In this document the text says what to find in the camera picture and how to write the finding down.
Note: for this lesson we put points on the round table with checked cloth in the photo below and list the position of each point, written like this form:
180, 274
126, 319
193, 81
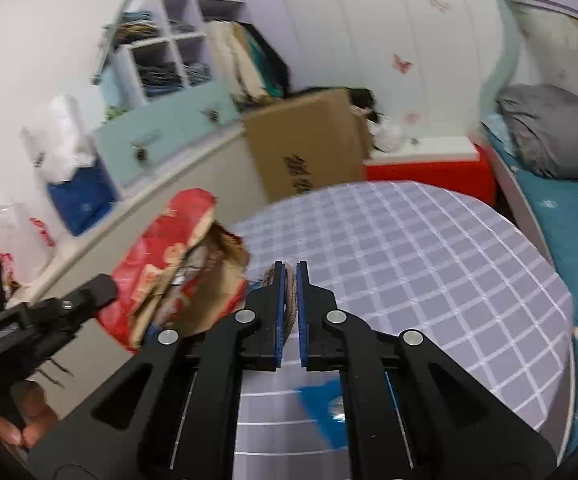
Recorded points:
419, 285

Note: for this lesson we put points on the white paper bag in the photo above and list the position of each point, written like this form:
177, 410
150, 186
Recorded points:
64, 140

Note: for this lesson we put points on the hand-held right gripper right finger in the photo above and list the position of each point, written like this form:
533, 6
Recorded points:
303, 310

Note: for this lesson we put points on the black clothes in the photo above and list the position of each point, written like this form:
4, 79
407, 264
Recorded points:
361, 102

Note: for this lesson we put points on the grey quilt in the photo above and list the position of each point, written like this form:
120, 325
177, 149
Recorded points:
554, 132

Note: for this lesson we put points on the brown paper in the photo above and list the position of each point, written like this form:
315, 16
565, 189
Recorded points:
291, 310

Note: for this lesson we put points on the folded grey clothes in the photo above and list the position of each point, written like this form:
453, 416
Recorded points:
159, 80

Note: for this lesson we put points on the blue plaid pillow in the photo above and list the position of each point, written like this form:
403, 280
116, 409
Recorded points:
494, 130

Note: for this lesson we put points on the blue bag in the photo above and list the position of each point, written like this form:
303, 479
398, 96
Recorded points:
84, 200

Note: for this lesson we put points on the low white cabinet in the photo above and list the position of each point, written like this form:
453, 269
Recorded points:
194, 175

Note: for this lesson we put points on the green hanging garment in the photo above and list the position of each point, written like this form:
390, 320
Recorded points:
261, 60

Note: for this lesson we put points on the teal candy print bed sheet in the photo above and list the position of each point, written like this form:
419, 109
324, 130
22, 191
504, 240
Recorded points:
569, 220

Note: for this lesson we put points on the white plastic bag red print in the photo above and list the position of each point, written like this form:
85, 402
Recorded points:
9, 225

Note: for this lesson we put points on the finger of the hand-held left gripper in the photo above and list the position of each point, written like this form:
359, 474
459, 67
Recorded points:
74, 302

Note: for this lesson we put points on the black hanging garment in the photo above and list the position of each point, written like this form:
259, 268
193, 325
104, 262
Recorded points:
278, 65

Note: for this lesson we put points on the teal bunk bed frame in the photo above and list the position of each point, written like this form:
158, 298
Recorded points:
504, 25

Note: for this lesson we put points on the pine cone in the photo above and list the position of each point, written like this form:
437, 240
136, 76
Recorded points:
214, 115
140, 153

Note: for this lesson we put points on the white wardrobe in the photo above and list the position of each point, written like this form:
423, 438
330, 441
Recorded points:
359, 25

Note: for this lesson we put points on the small teal drawer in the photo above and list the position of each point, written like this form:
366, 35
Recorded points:
211, 102

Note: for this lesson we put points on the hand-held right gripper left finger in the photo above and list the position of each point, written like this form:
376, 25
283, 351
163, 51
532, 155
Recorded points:
279, 310

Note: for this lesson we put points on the person's left hand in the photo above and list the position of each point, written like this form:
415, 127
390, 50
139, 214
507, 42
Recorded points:
36, 427

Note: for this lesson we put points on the red storage box white lid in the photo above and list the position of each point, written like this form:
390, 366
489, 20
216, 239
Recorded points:
434, 175

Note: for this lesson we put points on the pile of folded clothes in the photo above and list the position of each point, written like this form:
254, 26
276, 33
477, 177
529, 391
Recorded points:
136, 27

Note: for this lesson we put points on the crumpled white plastic bag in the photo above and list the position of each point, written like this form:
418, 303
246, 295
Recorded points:
386, 135

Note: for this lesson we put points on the blue snack wrapper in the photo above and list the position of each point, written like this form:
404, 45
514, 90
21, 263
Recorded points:
325, 405

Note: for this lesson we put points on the large cardboard box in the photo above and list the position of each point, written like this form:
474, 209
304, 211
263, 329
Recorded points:
304, 142

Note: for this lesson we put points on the large teal drawer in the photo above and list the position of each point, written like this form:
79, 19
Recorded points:
141, 135

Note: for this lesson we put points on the pale pink butterfly sticker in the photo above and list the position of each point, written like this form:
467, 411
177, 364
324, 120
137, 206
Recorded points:
410, 118

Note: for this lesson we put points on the red torn packaging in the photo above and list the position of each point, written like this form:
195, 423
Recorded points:
154, 255

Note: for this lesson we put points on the green toy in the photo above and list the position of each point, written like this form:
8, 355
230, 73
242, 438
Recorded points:
117, 112

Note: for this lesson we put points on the cream hanging jacket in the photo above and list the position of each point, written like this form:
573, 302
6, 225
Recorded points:
231, 60

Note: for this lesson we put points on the white butterfly sticker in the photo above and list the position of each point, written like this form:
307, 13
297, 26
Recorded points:
439, 3

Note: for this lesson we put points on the purple white stair shelf unit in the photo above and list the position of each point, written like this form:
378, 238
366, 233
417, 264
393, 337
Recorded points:
169, 55

